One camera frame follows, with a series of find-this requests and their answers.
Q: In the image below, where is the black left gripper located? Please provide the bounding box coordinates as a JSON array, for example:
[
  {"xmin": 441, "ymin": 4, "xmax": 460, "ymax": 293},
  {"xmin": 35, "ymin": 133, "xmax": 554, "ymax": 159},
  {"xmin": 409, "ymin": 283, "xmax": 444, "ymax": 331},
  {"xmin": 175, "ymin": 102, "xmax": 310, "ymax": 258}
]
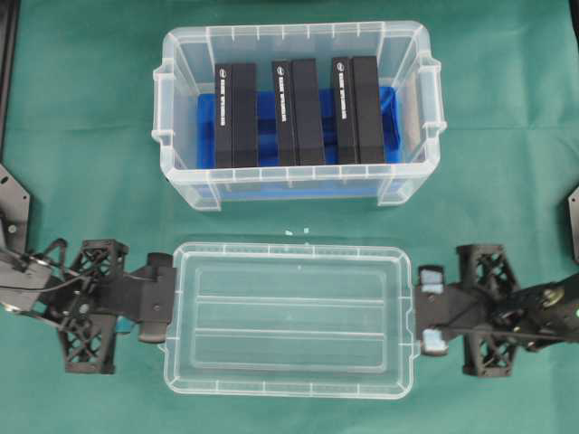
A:
[{"xmin": 41, "ymin": 240, "xmax": 176, "ymax": 374}]

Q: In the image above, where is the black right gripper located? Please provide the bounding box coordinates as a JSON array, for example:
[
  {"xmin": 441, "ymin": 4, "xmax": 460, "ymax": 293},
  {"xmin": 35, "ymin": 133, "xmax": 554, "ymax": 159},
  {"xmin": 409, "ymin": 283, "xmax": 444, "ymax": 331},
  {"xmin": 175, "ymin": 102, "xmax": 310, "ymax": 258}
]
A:
[{"xmin": 414, "ymin": 244, "xmax": 541, "ymax": 378}]

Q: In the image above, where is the clear plastic box lid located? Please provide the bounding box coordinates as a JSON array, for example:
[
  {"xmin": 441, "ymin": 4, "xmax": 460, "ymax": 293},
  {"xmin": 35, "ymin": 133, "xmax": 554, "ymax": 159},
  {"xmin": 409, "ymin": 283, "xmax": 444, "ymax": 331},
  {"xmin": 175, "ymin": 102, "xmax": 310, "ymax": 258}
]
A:
[{"xmin": 161, "ymin": 242, "xmax": 418, "ymax": 400}]

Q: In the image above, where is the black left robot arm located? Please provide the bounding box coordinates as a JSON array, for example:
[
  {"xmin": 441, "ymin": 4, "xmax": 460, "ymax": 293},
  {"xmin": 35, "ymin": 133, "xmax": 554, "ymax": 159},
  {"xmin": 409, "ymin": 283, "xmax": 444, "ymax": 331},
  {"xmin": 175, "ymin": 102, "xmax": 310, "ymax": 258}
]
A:
[{"xmin": 1, "ymin": 198, "xmax": 176, "ymax": 374}]

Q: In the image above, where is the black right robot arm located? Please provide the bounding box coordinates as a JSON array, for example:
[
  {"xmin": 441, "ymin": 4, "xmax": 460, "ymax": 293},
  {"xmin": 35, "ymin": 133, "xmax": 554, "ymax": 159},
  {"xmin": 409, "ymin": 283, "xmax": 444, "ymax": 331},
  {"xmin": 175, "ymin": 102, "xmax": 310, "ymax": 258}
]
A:
[{"xmin": 414, "ymin": 244, "xmax": 578, "ymax": 378}]

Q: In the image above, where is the clear plastic storage box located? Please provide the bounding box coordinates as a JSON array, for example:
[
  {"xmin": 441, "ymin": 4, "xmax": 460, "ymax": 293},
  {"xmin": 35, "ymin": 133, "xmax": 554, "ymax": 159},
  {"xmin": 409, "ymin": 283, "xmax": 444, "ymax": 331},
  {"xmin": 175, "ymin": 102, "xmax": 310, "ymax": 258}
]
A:
[{"xmin": 152, "ymin": 21, "xmax": 447, "ymax": 211}]

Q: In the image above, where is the blue foam insert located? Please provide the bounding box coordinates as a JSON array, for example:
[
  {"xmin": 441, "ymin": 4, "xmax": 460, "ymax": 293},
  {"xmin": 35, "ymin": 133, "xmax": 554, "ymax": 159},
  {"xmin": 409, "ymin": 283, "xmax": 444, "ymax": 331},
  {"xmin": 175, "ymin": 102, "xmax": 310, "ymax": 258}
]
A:
[{"xmin": 196, "ymin": 84, "xmax": 403, "ymax": 200}]

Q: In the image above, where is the green table cloth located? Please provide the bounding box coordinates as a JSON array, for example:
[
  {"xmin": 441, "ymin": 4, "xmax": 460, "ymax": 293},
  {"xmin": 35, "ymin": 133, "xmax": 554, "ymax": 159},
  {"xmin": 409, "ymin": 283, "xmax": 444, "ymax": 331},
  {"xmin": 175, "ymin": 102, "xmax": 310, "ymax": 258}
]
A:
[{"xmin": 1, "ymin": 1, "xmax": 578, "ymax": 433}]

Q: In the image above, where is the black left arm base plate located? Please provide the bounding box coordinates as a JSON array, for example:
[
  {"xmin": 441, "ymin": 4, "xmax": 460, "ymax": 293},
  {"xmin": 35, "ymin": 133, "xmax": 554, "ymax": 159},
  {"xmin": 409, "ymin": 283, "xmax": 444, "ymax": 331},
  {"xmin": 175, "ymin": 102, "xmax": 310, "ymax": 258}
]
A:
[{"xmin": 0, "ymin": 165, "xmax": 31, "ymax": 253}]

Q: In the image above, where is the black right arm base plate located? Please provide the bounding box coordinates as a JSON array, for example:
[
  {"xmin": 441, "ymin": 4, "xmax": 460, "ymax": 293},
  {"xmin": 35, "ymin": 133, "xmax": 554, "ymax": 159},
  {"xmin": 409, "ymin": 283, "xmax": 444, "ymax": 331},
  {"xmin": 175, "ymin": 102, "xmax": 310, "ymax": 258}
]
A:
[{"xmin": 567, "ymin": 186, "xmax": 579, "ymax": 263}]

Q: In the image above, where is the black camera box right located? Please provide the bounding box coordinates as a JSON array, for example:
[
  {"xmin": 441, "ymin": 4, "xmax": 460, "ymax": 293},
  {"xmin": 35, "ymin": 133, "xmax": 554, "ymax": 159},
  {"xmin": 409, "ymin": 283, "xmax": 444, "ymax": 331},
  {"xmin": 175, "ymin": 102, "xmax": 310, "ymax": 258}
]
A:
[{"xmin": 331, "ymin": 56, "xmax": 386, "ymax": 165}]

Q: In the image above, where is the black camera box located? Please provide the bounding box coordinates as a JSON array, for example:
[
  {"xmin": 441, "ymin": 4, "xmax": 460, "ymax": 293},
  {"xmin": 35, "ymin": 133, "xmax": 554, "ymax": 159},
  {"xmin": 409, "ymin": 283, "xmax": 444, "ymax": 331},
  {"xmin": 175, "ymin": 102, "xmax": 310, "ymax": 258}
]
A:
[
  {"xmin": 271, "ymin": 59, "xmax": 326, "ymax": 166},
  {"xmin": 331, "ymin": 56, "xmax": 386, "ymax": 165},
  {"xmin": 214, "ymin": 63, "xmax": 258, "ymax": 168}
]

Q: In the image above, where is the black camera box middle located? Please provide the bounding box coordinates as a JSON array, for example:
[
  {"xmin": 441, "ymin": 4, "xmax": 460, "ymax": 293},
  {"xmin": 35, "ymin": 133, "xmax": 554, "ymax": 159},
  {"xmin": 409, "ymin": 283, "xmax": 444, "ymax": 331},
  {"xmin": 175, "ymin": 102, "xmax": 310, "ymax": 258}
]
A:
[{"xmin": 271, "ymin": 59, "xmax": 326, "ymax": 166}]

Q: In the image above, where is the black camera box left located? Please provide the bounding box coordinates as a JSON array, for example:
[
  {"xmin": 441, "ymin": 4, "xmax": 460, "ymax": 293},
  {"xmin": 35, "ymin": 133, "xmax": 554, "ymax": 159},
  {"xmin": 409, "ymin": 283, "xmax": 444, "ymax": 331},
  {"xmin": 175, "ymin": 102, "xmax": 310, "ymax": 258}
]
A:
[{"xmin": 214, "ymin": 63, "xmax": 258, "ymax": 168}]

